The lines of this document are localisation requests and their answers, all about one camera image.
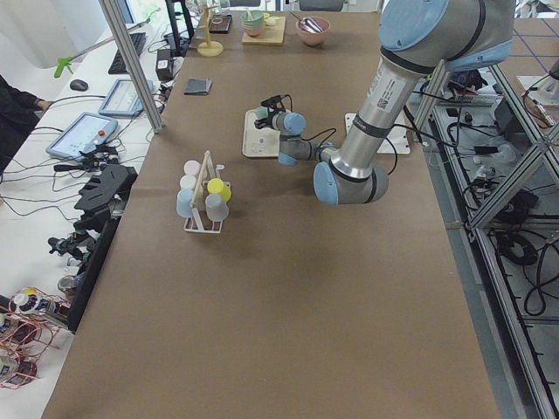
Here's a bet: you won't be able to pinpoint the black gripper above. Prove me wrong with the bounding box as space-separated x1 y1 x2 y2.
254 94 287 129

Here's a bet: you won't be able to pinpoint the mint green cup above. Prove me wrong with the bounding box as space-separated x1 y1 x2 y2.
254 106 270 127

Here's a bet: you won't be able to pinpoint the cream rabbit tray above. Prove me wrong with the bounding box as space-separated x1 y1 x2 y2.
241 107 286 158

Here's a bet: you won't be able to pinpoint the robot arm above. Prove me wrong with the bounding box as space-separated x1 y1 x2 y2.
254 0 515 205

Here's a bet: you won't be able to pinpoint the yellow cup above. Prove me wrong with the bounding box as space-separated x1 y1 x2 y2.
207 178 232 203

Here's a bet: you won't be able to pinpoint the pink cup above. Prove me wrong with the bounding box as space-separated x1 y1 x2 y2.
183 160 202 176

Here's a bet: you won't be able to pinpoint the cream white cup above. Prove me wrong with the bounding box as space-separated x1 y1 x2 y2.
179 175 197 190

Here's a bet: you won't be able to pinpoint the grey cup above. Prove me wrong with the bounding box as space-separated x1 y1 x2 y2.
205 194 229 222

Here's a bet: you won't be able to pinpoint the light blue cup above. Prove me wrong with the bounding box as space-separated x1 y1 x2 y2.
176 189 194 218

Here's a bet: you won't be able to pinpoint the folded grey cloth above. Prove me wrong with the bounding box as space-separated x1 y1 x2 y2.
183 78 213 96

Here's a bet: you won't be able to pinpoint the wooden cutting board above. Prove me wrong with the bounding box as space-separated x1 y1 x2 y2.
242 16 286 46

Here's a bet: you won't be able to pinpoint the wooden mug tree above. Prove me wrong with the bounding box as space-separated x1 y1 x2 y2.
197 0 224 57

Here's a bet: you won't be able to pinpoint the stacked mint bowls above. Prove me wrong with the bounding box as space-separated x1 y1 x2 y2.
241 10 266 37

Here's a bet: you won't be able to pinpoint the pink ice bowl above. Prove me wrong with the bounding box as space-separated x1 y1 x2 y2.
295 17 331 46

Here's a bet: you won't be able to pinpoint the metal ice scoop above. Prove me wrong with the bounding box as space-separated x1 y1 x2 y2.
290 10 323 33

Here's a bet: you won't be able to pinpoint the teach pendant tablet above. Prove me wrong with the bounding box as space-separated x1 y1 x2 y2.
45 113 118 160
98 79 143 118

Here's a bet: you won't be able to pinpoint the black keyboard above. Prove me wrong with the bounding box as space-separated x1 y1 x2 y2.
107 31 148 75

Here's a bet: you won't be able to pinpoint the black computer mouse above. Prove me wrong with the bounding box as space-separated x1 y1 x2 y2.
69 79 89 92

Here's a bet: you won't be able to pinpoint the white wire cup rack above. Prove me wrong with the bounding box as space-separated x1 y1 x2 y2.
183 150 224 234

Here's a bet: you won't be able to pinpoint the aluminium frame post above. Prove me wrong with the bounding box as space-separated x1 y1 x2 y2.
99 0 163 134

